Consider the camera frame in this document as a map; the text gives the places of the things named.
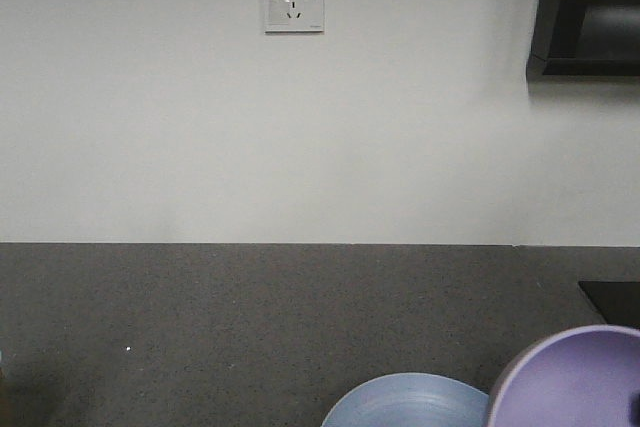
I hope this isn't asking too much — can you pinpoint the purple plastic bowl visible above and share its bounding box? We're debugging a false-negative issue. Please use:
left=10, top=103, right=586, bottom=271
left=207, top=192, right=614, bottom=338
left=484, top=324, right=639, bottom=426

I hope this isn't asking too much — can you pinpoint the black induction cooktop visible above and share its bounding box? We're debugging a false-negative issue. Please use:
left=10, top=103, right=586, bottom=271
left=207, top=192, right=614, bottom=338
left=578, top=281, right=640, bottom=329

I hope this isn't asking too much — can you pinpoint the light blue plate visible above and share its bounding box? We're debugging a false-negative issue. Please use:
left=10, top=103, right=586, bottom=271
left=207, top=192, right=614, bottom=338
left=322, top=373, right=489, bottom=426

